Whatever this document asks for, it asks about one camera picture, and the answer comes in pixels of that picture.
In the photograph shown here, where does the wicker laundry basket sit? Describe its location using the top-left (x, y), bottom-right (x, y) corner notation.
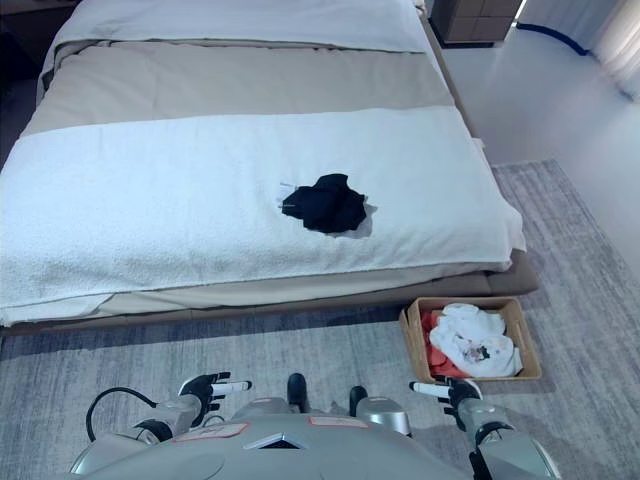
top-left (398, 296), bottom-right (544, 384)

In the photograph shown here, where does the beige duvet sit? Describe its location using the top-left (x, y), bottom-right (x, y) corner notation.
top-left (0, 39), bottom-right (516, 329)

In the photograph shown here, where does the black garment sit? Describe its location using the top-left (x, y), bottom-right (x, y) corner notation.
top-left (281, 173), bottom-right (369, 235)

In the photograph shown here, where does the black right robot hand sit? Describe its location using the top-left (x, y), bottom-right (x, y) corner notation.
top-left (408, 377), bottom-right (485, 417)

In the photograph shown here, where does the bed with white blanket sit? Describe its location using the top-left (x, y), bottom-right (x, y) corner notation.
top-left (0, 9), bottom-right (542, 337)

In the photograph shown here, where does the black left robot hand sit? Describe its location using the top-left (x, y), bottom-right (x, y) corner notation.
top-left (177, 370), bottom-right (253, 416)

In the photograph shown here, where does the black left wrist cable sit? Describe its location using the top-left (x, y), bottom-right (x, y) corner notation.
top-left (85, 386), bottom-right (162, 444)

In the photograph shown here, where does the silver right robot leg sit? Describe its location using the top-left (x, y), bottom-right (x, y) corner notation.
top-left (348, 385), bottom-right (414, 440)

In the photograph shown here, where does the white curtain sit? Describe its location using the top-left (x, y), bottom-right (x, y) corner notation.
top-left (588, 0), bottom-right (640, 102)

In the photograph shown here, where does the red garment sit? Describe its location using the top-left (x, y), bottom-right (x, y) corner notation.
top-left (419, 309), bottom-right (464, 378)

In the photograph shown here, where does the silver robot torso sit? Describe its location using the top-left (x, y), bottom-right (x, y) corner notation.
top-left (112, 413), bottom-right (474, 480)

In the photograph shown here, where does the brown wooden cabinet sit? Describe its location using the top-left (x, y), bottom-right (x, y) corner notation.
top-left (429, 0), bottom-right (524, 49)

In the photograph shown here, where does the silver left robot leg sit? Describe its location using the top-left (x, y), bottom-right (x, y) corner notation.
top-left (232, 372), bottom-right (308, 422)

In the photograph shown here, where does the grey rug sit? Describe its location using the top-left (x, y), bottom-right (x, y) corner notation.
top-left (0, 158), bottom-right (640, 480)

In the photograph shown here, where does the white printed garment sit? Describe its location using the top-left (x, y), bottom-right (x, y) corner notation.
top-left (429, 302), bottom-right (524, 379)

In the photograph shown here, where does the blue hose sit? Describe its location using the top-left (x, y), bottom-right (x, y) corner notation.
top-left (516, 21), bottom-right (595, 58)

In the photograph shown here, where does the white bed sheet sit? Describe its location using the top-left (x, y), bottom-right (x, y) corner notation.
top-left (52, 0), bottom-right (429, 54)

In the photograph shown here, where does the silver robot leg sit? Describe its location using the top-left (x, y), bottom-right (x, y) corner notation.
top-left (348, 385), bottom-right (414, 440)
top-left (232, 372), bottom-right (308, 422)

